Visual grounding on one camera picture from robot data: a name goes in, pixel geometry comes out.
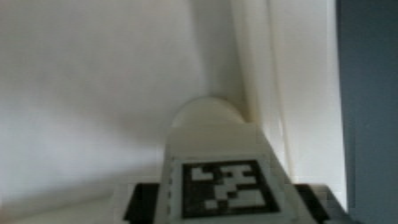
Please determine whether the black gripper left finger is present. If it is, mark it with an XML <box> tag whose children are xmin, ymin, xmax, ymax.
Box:
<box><xmin>123</xmin><ymin>183</ymin><xmax>161</xmax><ymax>224</ymax></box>

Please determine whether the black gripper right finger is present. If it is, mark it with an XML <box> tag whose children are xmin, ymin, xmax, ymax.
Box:
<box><xmin>296</xmin><ymin>183</ymin><xmax>345</xmax><ymax>224</ymax></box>

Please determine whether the white table leg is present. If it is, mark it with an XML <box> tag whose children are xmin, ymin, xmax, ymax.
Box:
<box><xmin>155</xmin><ymin>97</ymin><xmax>317</xmax><ymax>224</ymax></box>

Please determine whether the white square tabletop part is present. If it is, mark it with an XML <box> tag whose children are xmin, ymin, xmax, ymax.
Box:
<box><xmin>0</xmin><ymin>0</ymin><xmax>347</xmax><ymax>224</ymax></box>

